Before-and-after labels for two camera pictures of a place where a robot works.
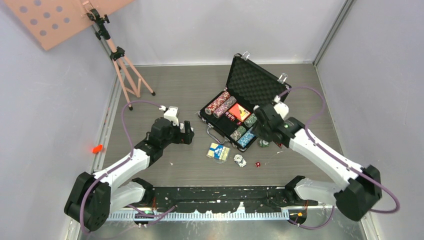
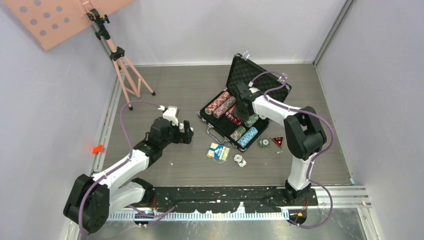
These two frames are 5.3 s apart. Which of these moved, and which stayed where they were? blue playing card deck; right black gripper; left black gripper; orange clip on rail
Moved: right black gripper
Stayed: orange clip on rail; blue playing card deck; left black gripper
